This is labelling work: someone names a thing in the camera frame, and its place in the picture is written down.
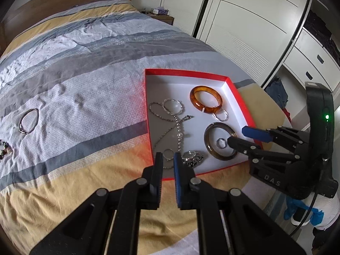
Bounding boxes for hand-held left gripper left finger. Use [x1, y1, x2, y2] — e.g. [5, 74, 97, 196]
[29, 152, 164, 255]

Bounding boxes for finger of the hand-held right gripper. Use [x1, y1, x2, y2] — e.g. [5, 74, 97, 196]
[227, 136, 301, 166]
[242, 125, 310, 152]

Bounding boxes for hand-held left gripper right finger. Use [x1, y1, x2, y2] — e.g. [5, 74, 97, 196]
[173, 151, 307, 255]

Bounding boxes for dark brown bangle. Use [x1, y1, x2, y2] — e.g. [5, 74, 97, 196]
[204, 122, 238, 161]

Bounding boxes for amber orange bangle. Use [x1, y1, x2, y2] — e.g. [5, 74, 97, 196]
[190, 86, 223, 114]

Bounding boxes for chain necklace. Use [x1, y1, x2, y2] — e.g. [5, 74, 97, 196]
[149, 101, 193, 169]

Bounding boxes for twisted hoop earrings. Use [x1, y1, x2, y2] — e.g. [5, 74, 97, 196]
[162, 98, 184, 115]

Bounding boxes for red jewelry box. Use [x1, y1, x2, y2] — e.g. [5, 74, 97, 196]
[145, 68, 263, 181]

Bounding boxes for person's right hand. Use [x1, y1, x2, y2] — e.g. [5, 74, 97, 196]
[283, 197, 325, 227]

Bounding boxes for blue clothes pile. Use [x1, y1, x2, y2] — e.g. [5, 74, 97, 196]
[266, 78, 289, 109]

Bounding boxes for white wardrobe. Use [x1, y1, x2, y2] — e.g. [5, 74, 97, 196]
[162, 0, 340, 107]

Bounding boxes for striped bed cover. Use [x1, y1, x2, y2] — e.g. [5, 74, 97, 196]
[0, 0, 293, 255]

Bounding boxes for dark clothes in wardrobe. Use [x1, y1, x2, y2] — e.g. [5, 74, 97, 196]
[303, 10, 340, 59]

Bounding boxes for wooden nightstand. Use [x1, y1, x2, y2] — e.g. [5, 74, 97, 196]
[151, 13, 175, 26]

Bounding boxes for large silver bangle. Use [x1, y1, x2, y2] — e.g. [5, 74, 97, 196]
[19, 108, 40, 135]

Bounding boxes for black cable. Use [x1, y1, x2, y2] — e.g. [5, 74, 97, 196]
[289, 191, 319, 236]

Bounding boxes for dark bead bracelet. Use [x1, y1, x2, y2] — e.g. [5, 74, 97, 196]
[0, 139, 13, 162]

